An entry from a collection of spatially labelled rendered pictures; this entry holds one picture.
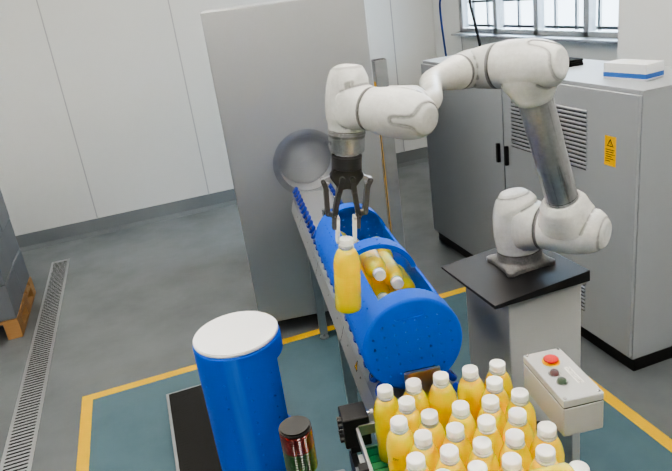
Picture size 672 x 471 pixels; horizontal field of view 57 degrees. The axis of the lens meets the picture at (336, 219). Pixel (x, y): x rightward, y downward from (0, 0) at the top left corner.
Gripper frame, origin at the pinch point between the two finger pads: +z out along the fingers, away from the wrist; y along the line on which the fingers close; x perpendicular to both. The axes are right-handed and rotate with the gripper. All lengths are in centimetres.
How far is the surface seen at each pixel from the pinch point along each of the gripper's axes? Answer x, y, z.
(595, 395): 39, -51, 28
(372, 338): 4.7, -6.6, 30.2
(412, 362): 4.5, -18.1, 39.0
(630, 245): -104, -153, 59
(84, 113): -483, 184, 66
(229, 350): -20, 33, 47
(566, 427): 39, -45, 36
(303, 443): 52, 16, 22
